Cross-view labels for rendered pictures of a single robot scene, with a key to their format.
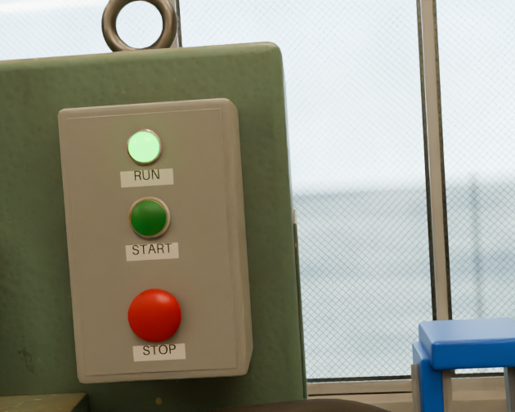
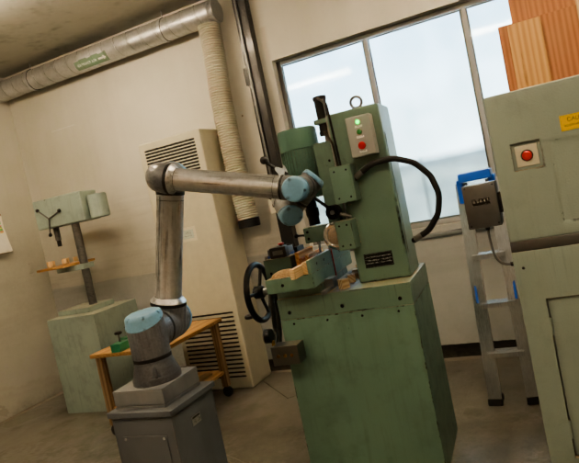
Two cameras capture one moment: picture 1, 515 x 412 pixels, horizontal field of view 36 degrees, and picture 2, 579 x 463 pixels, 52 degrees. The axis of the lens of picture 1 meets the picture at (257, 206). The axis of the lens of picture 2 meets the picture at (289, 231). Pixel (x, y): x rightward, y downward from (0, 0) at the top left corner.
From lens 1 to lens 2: 1.95 m
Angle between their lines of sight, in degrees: 19
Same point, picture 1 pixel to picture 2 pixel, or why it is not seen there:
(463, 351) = (467, 175)
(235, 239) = (371, 132)
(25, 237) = (342, 140)
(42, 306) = (346, 151)
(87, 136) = (349, 121)
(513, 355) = (482, 175)
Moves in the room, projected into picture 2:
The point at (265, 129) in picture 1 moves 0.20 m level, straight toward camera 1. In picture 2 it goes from (376, 117) to (367, 113)
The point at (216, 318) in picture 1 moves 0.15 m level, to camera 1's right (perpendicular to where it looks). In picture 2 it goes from (370, 144) to (408, 136)
